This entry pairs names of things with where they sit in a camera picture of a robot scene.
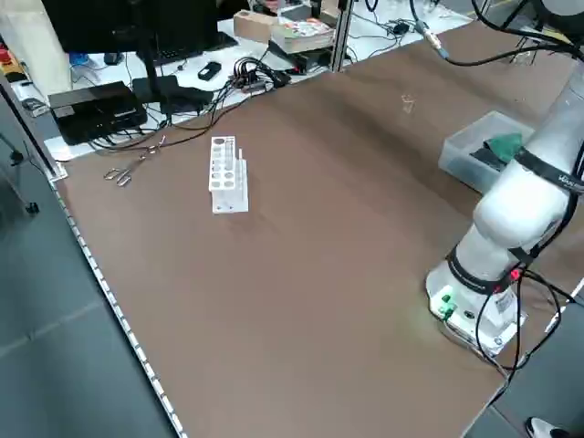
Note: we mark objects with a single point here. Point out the small glass beaker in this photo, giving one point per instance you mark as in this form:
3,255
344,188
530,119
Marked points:
406,98

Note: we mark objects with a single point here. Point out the dark grey cloth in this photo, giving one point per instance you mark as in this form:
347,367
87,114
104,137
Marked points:
486,157

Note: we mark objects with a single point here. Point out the green cloth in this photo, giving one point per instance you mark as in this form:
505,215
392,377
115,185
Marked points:
504,143

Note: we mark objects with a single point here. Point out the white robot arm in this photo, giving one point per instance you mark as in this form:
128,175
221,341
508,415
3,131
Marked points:
515,205

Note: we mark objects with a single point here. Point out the white test tube rack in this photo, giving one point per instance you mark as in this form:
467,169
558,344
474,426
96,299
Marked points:
223,182

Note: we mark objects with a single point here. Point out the glass test tube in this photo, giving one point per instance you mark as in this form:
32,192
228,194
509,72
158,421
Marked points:
239,153

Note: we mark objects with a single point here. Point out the translucent plastic box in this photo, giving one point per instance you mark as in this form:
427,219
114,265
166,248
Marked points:
456,155

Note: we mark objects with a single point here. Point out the cardboard box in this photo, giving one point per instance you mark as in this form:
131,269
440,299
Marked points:
253,25

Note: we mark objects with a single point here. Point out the flat black device box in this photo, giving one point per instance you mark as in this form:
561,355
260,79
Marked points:
96,109

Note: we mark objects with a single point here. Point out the black power adapter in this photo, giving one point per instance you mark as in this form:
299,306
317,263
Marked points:
187,98

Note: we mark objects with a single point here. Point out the black electronics unit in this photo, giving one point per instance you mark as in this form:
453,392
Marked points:
310,59

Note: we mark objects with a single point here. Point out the small black device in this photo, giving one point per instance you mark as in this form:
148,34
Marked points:
210,69

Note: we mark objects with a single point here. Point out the stack of books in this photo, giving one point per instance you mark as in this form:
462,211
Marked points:
303,34

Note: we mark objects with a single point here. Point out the black keyboard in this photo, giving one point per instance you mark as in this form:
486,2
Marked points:
182,51

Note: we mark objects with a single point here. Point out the black monitor stand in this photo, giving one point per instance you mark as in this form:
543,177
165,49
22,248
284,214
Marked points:
150,68

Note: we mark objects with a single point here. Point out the black computer mouse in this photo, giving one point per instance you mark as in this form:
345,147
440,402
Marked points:
113,57

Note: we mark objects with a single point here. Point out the black monitor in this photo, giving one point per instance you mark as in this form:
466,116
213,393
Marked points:
137,23

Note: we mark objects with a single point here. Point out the black tripod stand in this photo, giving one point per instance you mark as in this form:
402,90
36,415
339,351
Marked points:
524,57

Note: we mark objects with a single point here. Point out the person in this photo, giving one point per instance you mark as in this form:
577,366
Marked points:
545,429

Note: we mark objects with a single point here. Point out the aluminium frame post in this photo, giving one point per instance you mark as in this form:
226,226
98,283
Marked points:
341,36
27,123

